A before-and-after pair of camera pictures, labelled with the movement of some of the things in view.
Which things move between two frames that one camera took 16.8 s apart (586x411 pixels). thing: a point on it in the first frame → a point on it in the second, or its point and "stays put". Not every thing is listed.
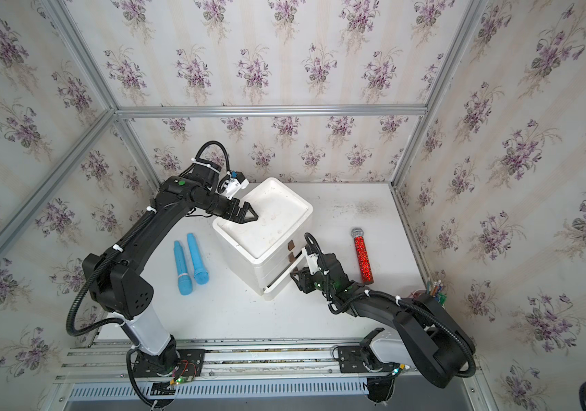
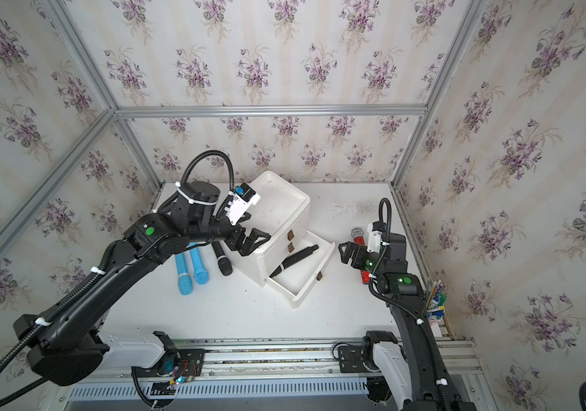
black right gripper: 305,280 → 361,251
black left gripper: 235,207 → 236,241
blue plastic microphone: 185,282 stays put
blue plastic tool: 201,276 stays put
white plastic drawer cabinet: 259,247 stays put
